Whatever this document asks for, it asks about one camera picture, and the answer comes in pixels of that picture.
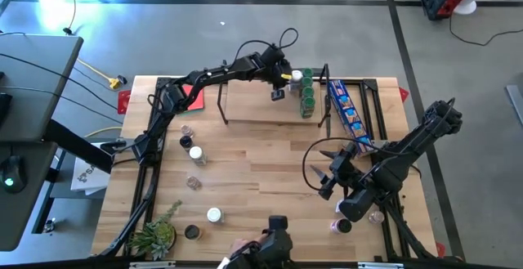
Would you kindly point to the black table-level camera mount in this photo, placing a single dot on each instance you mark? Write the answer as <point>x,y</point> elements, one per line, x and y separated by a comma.
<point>278,236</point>

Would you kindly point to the black desk support beam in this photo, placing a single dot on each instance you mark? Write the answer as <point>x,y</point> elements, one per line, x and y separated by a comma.
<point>77,144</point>

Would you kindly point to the grey metal piece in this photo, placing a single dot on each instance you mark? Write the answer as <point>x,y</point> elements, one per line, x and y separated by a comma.
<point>515,101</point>

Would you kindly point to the small potted succulent plant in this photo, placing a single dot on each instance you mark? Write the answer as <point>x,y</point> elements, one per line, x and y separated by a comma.
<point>157,236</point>

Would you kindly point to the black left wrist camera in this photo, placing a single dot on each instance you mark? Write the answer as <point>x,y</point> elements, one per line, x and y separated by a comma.
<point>278,95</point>

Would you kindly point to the orange spice jar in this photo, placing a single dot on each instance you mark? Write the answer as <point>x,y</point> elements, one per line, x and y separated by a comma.
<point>192,231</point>

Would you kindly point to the green-lidded green spice jar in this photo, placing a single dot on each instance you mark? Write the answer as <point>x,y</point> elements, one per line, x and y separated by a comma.
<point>307,104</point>
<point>307,82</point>
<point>307,72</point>
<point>308,92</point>

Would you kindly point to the bagel seasoning jar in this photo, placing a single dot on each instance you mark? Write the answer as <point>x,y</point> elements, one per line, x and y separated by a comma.
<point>196,153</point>
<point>214,214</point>
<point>297,75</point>

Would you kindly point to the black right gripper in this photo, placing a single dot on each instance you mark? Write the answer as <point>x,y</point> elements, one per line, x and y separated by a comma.
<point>345,167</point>

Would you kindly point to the red paper sheet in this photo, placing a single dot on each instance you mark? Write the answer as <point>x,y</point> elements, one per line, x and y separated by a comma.
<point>197,99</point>

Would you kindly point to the yellow-label spice jar, black lid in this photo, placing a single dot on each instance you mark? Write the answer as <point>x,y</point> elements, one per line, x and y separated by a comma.
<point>186,141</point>

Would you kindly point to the grey desk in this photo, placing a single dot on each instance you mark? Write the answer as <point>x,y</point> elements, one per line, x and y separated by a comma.
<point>37,81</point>

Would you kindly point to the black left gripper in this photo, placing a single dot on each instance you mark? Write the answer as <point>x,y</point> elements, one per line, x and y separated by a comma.
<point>278,68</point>

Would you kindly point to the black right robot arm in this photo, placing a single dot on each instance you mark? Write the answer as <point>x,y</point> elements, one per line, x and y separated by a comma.
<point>408,146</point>

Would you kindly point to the red corner bracket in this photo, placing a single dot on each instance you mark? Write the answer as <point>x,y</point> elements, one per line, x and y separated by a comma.
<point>439,249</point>
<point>123,102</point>
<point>403,94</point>

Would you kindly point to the black aluminium table frame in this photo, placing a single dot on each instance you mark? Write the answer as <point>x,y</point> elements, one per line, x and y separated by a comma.
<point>144,179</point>

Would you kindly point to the person's hand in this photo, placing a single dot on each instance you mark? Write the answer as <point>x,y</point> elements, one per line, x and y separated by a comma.
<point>241,246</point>

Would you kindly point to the white printed box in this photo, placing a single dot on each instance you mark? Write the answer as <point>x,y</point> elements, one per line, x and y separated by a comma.
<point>88,177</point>

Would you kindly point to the purple-label spice jar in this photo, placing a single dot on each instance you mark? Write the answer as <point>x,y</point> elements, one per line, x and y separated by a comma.
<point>343,225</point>

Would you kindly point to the black computer mouse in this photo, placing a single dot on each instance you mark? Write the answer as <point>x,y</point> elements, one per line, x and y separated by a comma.
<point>12,171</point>

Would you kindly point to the green paper sheet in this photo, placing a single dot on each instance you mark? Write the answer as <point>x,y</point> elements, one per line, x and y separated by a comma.
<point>195,111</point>

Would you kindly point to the small black caster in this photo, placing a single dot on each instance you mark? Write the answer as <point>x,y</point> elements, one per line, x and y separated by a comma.
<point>49,225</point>

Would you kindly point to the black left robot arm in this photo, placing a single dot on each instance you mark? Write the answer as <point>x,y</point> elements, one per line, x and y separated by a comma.
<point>216,73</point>

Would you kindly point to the blue plastic wrap box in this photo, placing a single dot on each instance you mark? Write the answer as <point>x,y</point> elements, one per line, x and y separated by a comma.
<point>345,105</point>

